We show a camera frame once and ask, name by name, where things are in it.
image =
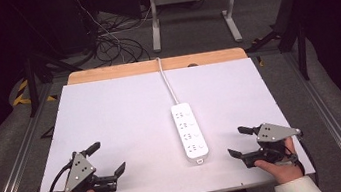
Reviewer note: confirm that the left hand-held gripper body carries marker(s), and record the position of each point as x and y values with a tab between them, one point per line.
79	172

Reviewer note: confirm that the yellow black hazard tape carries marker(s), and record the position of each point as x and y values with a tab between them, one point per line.
21	96

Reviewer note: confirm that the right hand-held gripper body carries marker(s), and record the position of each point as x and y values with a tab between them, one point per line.
273	133

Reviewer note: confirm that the person's right hand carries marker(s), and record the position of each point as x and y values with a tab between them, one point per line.
282	171

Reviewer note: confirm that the black metal stand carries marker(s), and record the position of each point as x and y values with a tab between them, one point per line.
293	25
32	81

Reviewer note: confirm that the white power strip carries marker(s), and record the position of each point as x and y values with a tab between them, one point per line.
190	133

